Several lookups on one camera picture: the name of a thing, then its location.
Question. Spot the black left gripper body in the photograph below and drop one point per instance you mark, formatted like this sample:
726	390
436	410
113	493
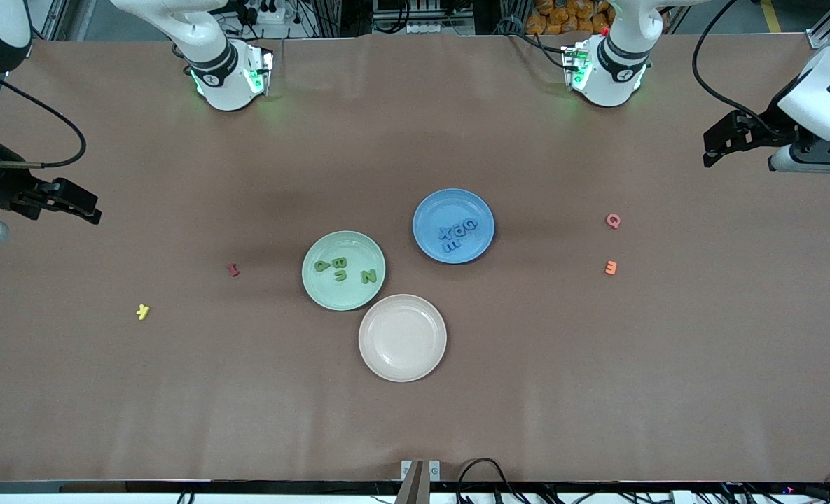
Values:
767	128

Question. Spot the green letter P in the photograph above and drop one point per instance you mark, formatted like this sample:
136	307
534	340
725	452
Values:
322	266

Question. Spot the blue letter G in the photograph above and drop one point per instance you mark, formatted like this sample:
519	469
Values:
471	225

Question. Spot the green letter B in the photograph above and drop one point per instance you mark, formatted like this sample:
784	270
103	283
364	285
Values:
339	262

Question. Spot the blue letter D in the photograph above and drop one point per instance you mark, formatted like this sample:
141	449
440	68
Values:
459	231

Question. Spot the blue letter E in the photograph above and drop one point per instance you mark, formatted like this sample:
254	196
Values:
452	246

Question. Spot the blue letter X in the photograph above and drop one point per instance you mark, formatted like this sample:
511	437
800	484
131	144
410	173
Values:
447	232

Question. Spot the green letter N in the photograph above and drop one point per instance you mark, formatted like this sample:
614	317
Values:
368	276

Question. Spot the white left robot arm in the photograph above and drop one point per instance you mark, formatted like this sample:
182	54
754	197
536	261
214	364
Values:
611	77

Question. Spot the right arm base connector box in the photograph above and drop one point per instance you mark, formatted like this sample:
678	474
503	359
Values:
259	70

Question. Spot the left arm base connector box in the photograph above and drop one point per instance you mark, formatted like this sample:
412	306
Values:
576	66

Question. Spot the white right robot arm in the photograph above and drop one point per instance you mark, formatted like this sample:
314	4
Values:
222	77

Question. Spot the yellow letter K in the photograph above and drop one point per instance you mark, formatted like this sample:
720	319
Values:
143	312

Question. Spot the red letter Q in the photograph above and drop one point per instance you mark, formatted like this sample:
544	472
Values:
613	221

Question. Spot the orange letter E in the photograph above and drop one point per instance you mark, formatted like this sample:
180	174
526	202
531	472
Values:
611	267

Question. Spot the orange packets pile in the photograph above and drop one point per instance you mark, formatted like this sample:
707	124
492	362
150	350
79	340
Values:
562	17

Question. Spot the white power strip with plugs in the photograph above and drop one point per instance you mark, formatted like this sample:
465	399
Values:
271	14

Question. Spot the blue plate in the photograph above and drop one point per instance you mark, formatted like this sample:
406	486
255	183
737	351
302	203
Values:
453	206

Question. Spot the green plate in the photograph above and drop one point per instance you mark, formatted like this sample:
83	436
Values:
343	297

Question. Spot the beige plate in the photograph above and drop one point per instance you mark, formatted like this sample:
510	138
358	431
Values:
402	337

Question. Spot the brown table cover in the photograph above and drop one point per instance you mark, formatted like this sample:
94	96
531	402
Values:
414	420

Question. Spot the grey metal table bracket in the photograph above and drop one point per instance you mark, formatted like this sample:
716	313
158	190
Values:
420	483

